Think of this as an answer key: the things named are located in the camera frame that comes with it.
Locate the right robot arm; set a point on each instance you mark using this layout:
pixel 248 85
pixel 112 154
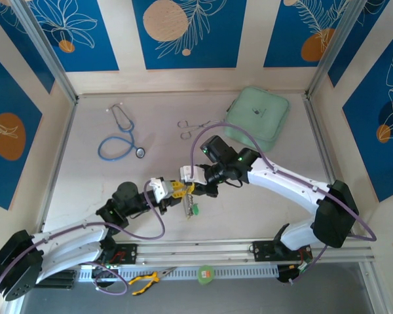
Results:
pixel 281 176

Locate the blue stethoscope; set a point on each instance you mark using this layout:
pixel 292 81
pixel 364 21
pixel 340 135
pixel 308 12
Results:
pixel 140 152

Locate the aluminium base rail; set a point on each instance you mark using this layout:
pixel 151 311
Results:
pixel 199 248

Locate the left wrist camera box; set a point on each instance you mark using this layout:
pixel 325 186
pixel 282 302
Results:
pixel 161 189

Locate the black ribbed block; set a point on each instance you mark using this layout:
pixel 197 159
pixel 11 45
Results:
pixel 63 279

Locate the aluminium corner post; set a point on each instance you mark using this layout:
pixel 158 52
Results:
pixel 337 42
pixel 42 45

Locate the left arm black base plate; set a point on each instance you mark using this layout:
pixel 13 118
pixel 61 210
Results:
pixel 127 253

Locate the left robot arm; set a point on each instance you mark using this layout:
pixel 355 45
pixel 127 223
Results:
pixel 72 233

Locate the grey metal shelf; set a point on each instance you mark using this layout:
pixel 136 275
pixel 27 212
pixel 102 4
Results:
pixel 249 297

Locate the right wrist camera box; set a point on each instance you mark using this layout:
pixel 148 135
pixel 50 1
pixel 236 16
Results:
pixel 191 174

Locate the aluminium side rail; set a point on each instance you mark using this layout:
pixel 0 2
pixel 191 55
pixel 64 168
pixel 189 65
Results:
pixel 63 137
pixel 317 131

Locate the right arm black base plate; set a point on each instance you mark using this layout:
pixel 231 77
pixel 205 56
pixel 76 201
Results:
pixel 262 251

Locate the green key tag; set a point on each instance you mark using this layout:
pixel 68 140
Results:
pixel 194 208

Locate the mint green zip pouch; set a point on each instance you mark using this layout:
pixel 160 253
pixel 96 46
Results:
pixel 258 108

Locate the metal forceps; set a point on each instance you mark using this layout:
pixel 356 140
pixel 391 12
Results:
pixel 200 125

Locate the round green tape roll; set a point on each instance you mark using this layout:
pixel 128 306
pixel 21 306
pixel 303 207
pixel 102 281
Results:
pixel 205 274

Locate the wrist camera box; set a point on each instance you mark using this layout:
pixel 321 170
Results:
pixel 161 189
pixel 191 174

